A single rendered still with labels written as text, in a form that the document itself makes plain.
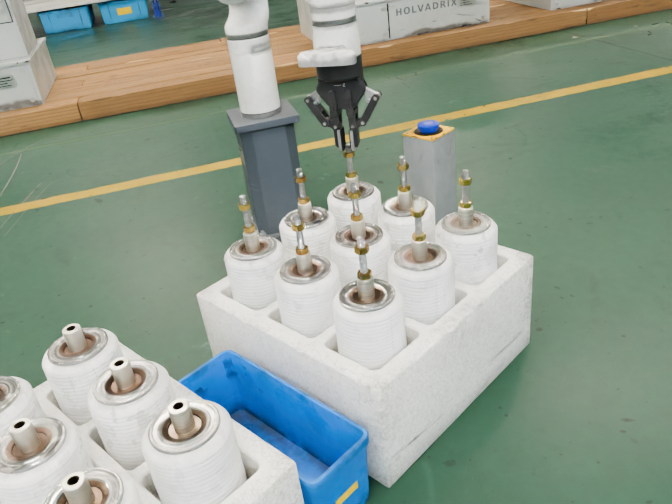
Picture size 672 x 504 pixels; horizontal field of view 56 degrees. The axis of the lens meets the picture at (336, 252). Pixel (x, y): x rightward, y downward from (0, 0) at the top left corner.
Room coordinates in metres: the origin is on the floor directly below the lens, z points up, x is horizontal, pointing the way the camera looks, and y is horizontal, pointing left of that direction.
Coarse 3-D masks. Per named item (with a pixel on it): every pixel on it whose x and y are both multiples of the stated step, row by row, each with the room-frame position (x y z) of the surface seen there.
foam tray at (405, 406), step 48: (480, 288) 0.78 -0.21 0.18; (528, 288) 0.84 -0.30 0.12; (240, 336) 0.80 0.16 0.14; (288, 336) 0.73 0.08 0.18; (432, 336) 0.68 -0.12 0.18; (480, 336) 0.75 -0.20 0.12; (528, 336) 0.85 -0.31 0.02; (336, 384) 0.64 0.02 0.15; (384, 384) 0.60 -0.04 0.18; (432, 384) 0.66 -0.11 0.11; (480, 384) 0.75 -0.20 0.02; (384, 432) 0.59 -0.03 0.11; (432, 432) 0.66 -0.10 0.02; (384, 480) 0.59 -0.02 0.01
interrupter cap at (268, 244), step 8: (240, 240) 0.90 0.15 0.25; (264, 240) 0.89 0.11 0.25; (272, 240) 0.88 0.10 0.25; (232, 248) 0.87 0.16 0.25; (240, 248) 0.87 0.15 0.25; (264, 248) 0.86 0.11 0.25; (272, 248) 0.85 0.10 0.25; (232, 256) 0.85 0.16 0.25; (240, 256) 0.85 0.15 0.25; (248, 256) 0.84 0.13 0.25; (256, 256) 0.84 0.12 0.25; (264, 256) 0.84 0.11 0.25
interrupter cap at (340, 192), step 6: (342, 186) 1.05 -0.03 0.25; (360, 186) 1.04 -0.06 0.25; (366, 186) 1.04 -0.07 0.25; (372, 186) 1.03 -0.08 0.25; (336, 192) 1.03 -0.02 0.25; (342, 192) 1.03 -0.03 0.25; (366, 192) 1.01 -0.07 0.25; (372, 192) 1.01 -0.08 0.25; (336, 198) 1.01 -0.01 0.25; (342, 198) 1.00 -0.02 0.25; (348, 198) 1.00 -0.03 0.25; (360, 198) 0.99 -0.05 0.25
